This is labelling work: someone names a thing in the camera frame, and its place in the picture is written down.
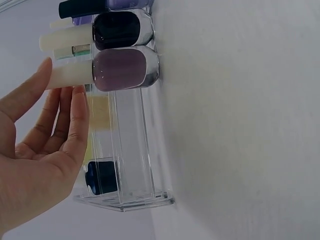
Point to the green nail polish bottle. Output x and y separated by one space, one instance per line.
80 51

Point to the lilac nail polish, white cap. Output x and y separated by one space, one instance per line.
83 20

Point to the yellow nail polish bottle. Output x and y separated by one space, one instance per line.
100 110

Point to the clear acrylic organizer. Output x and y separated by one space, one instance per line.
132 150

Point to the mauve nail polish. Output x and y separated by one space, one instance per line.
120 68

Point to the dark blue nail polish bottle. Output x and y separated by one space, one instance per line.
101 177

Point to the lilac nail polish, black cap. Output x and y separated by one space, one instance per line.
82 7

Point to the dark purple nail polish bottle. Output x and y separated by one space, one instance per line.
117 30

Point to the person's left hand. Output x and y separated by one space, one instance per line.
37 175

